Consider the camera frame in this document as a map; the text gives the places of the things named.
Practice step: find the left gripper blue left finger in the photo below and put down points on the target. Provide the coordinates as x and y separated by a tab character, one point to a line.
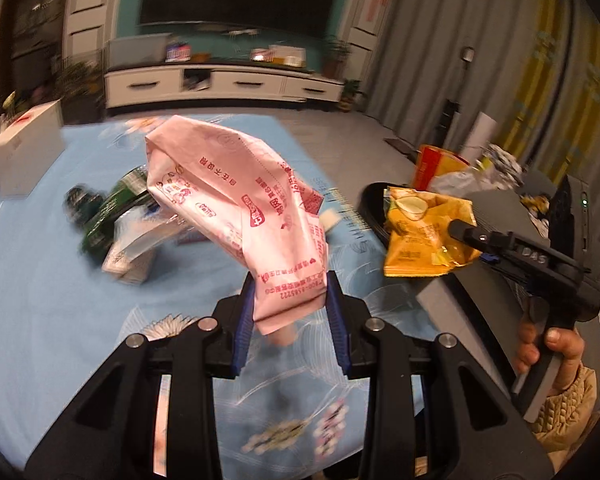
244	324

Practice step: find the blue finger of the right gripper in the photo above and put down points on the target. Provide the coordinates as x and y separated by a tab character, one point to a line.
473	236

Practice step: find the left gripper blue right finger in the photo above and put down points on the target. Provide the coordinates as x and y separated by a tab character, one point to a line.
337	321

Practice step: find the yellow chip bag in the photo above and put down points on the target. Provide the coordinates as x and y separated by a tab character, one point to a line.
420	245

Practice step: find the pink printed snack bag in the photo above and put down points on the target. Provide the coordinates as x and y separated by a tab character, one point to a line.
241	195

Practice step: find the black round trash bin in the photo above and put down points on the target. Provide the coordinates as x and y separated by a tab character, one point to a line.
372	208

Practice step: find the person's right hand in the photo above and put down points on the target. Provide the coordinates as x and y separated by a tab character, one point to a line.
568	343

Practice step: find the red yellow shopping bag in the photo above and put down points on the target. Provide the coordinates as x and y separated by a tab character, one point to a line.
434	162

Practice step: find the beige knit right sleeve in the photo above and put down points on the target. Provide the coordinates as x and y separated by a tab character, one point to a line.
566	418

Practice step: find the white barcode carton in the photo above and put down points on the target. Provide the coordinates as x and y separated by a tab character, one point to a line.
138	233

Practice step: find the yellow patterned curtain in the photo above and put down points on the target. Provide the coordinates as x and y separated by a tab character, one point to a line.
553	125

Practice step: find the green crumpled snack wrapper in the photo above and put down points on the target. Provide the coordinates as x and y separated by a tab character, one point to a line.
95	214

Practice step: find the blue floral tablecloth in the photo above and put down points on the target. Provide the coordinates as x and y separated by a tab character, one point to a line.
290	413

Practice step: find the potted plant by cabinet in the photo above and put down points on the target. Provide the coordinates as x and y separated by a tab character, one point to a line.
349	95

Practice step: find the grey curtain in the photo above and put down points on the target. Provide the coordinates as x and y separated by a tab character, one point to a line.
472	52

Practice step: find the white tv cabinet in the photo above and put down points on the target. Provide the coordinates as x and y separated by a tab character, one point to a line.
168	83

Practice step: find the white cardboard box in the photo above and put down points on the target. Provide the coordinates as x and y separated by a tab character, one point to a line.
28	147

